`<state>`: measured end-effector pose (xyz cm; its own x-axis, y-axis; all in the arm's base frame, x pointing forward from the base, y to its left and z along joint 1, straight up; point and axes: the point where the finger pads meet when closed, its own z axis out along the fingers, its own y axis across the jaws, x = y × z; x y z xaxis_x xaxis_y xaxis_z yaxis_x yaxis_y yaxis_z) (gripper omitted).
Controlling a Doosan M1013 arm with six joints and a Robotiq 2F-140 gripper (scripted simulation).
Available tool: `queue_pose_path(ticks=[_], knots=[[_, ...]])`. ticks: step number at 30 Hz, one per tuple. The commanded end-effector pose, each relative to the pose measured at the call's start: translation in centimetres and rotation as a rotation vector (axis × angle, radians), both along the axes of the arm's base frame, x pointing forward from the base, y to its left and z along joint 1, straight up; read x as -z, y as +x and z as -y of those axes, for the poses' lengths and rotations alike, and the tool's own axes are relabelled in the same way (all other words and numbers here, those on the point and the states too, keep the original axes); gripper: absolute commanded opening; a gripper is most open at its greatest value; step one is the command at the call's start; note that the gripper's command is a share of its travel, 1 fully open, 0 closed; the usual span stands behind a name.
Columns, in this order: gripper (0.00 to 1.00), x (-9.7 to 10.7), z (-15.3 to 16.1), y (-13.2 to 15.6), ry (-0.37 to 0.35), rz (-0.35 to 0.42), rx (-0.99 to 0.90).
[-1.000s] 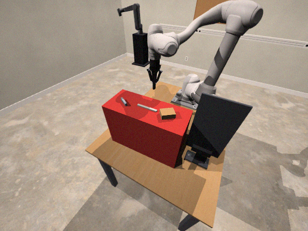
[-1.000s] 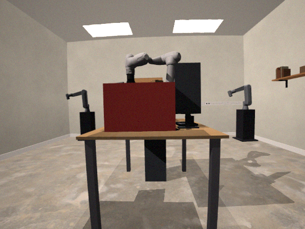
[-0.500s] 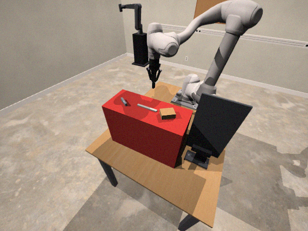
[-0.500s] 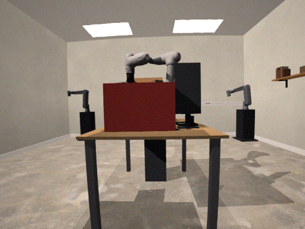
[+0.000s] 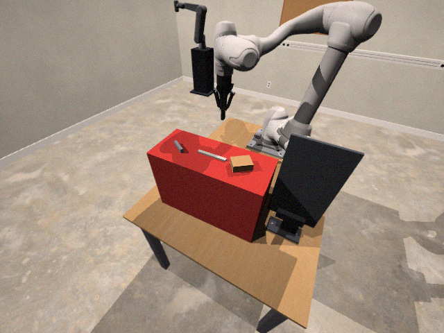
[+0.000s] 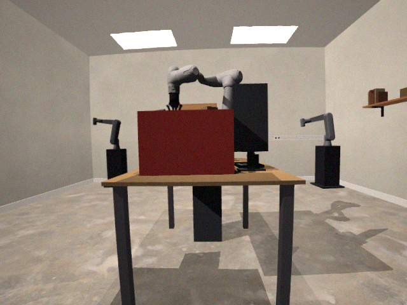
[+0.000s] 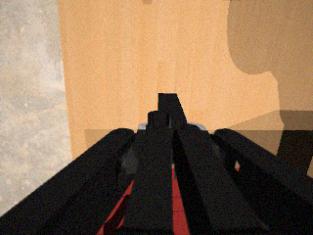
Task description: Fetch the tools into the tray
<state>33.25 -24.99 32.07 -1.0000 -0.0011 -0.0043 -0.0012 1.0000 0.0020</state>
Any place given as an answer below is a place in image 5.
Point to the red tool chest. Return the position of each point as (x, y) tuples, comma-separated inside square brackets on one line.
[(200, 181)]

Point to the small tan cardboard box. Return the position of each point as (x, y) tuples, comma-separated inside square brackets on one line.
[(241, 163)]

